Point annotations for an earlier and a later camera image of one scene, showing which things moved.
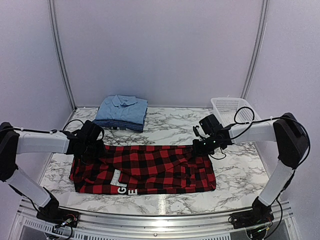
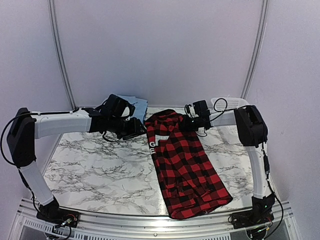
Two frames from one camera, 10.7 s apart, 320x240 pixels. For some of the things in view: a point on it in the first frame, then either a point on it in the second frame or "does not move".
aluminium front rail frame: x=24 y=224 does not move
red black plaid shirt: x=133 y=169 -> x=191 y=184
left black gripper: x=101 y=152 -> x=134 y=130
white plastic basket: x=232 y=110 does not move
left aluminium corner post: x=54 y=30 does not move
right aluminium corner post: x=265 y=6 does not move
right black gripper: x=197 y=149 -> x=186 y=125
